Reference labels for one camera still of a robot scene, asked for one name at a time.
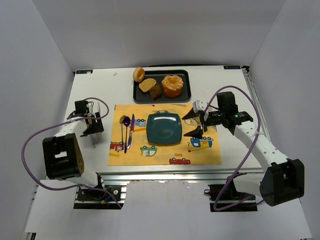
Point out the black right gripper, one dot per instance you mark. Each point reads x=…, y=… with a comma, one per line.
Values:
x=204, y=122

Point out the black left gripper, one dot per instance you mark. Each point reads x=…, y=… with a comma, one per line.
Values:
x=95, y=124

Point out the glazed donut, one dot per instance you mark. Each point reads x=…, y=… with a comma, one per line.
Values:
x=138, y=74

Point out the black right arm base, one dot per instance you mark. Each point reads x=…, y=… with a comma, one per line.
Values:
x=229, y=198

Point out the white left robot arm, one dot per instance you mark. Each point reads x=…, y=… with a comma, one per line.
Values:
x=62, y=154

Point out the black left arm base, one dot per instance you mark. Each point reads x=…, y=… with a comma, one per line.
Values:
x=86, y=199

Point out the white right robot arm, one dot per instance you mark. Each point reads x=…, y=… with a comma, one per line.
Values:
x=284, y=178

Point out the bread slice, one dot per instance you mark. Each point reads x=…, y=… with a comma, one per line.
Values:
x=147, y=84

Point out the yellow cartoon placemat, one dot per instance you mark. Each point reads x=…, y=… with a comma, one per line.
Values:
x=190, y=150

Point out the gold spoon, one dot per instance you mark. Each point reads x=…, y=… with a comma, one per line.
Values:
x=121, y=121

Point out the iridescent purple spoon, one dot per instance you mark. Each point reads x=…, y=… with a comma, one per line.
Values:
x=126, y=123

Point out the dark teal square plate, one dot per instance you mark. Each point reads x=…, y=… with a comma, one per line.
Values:
x=164, y=129

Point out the iridescent purple knife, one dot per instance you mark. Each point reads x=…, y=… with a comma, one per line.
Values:
x=132, y=126

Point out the orange bundt cake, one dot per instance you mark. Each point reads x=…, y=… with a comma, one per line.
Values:
x=172, y=86

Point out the brown chocolate croissant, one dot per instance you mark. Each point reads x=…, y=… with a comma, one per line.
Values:
x=155, y=92

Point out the black baking tray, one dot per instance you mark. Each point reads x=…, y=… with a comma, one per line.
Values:
x=158, y=75

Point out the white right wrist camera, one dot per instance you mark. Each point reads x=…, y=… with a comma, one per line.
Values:
x=199, y=105

